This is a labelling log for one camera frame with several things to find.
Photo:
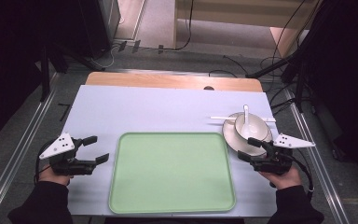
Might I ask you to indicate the white plate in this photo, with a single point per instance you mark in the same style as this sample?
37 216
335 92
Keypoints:
230 133

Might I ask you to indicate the wooden furniture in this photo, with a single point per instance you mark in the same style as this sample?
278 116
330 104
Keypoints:
245 12

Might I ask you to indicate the person's left hand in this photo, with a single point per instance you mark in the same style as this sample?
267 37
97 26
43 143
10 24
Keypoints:
54 179

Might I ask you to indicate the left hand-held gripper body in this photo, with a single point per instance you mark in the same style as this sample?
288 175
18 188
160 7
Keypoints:
57 147

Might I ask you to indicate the black metal stand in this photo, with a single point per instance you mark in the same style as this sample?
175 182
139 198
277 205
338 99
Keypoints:
298 62
45 71

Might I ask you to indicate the metal floor rail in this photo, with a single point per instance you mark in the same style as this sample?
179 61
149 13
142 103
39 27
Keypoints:
317 161
15 155

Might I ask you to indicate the pale table cover sheet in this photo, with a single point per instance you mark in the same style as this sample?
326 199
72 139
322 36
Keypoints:
155 109

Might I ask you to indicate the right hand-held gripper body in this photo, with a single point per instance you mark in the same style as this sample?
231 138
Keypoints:
276 161

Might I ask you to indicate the white spoon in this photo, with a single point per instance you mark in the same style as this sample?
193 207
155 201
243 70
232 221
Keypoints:
246 129

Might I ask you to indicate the white bowl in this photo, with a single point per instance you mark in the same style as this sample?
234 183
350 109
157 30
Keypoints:
258 126

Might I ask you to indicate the person's right hand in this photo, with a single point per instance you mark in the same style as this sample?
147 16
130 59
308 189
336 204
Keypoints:
284 182

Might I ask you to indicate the green tray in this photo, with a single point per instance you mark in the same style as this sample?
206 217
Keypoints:
171 174

